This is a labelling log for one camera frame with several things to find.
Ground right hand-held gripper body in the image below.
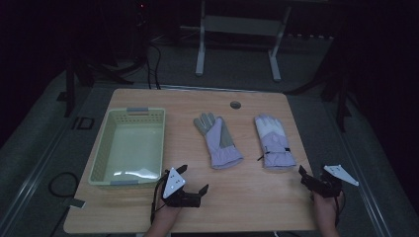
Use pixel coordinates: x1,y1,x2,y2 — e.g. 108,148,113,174
305,164,360,199

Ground black looped floor cable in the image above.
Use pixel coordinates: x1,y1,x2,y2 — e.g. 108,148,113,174
47,171,80,199

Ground black stand legs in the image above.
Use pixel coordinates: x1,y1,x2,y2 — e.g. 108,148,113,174
56,55,134,119
286,62,354,133

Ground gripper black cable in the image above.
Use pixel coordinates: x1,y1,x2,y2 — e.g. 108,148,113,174
333,190,346,228
149,173,170,225

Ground person's left hand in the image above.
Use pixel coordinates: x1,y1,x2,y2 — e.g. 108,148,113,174
153,192,183,222

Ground white metal stand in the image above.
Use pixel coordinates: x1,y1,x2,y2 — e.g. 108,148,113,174
180,0,293,83

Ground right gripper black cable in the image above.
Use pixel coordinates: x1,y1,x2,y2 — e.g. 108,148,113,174
333,190,346,228

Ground metal floor rail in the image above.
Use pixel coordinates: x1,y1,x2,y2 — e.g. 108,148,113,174
335,129,394,237
0,121,85,236

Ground person's right hand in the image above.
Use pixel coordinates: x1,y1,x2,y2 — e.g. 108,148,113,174
311,191,346,215

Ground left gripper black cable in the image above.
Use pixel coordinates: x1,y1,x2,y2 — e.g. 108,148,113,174
149,173,170,225

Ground pale green plastic basket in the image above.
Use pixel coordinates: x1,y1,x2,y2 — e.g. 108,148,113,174
87,107,167,188

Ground lavender glove grey palm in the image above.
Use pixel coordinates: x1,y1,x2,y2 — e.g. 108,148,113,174
193,112,245,171

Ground black floor bracket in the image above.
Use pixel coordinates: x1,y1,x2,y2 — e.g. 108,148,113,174
71,116,96,130

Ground black hanging cables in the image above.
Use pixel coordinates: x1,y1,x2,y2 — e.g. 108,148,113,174
144,41,163,91

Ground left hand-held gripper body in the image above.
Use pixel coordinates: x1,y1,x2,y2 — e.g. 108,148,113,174
160,167,203,208

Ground lavender glove white back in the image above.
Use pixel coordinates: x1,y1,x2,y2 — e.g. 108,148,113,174
253,114,297,171

